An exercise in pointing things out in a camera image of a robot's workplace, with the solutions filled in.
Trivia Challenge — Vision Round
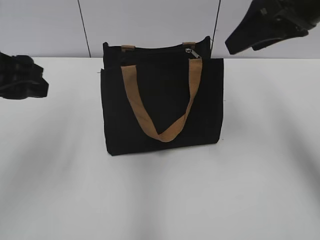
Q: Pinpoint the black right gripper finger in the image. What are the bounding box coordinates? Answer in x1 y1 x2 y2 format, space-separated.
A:
225 0 309 55

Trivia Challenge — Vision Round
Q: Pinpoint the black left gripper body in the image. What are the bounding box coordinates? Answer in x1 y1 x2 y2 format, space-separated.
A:
0 52 23 100

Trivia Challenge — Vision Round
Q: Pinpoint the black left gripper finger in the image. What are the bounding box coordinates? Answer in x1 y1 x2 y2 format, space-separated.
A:
15 55 49 98

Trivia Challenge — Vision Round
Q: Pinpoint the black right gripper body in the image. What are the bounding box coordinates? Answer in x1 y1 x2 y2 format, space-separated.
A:
272 0 320 33

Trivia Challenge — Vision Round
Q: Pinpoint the black tote bag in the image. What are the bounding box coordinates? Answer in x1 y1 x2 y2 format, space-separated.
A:
100 36 224 156

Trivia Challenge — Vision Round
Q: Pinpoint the tan front bag handle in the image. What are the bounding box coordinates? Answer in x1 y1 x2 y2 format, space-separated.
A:
121 58 203 143

